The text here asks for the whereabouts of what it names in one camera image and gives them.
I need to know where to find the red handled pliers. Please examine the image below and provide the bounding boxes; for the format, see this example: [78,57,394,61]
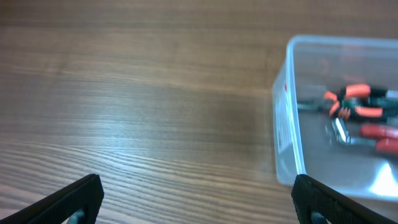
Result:
[359,124,397,155]

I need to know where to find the green handled screwdriver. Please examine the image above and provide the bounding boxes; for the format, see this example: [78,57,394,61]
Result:
[348,97,397,109]

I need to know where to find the clear plastic container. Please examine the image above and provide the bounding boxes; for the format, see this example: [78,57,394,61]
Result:
[272,35,397,201]

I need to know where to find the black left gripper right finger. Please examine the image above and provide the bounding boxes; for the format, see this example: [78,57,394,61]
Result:
[291,174,395,224]

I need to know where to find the silver L-shaped socket wrench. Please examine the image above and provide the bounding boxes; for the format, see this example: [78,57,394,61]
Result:
[331,118,376,147]

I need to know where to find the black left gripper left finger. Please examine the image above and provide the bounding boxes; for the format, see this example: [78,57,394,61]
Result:
[1,174,104,224]

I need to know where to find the orange black needle-nose pliers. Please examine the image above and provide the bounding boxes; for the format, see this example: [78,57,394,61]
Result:
[297,83,397,123]

